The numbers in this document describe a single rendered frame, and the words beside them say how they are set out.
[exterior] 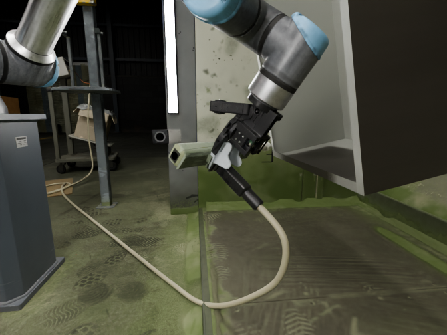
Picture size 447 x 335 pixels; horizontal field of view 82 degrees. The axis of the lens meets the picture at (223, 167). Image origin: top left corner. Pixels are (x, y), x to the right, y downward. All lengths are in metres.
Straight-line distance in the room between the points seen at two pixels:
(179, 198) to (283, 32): 1.33
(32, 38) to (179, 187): 1.03
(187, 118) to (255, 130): 1.07
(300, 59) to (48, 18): 0.83
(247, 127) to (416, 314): 0.78
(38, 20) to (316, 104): 1.07
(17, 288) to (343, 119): 1.42
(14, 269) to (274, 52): 1.04
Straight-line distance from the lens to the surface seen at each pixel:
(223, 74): 1.65
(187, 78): 1.63
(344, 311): 0.98
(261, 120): 0.57
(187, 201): 1.71
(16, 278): 1.18
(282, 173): 1.76
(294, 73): 0.55
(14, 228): 1.12
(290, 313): 0.93
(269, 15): 0.58
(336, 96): 1.29
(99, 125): 1.93
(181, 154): 0.57
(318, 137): 1.26
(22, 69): 1.21
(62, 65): 3.57
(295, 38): 0.55
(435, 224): 1.60
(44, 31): 1.13
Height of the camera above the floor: 0.63
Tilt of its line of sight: 11 degrees down
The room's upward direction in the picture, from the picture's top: straight up
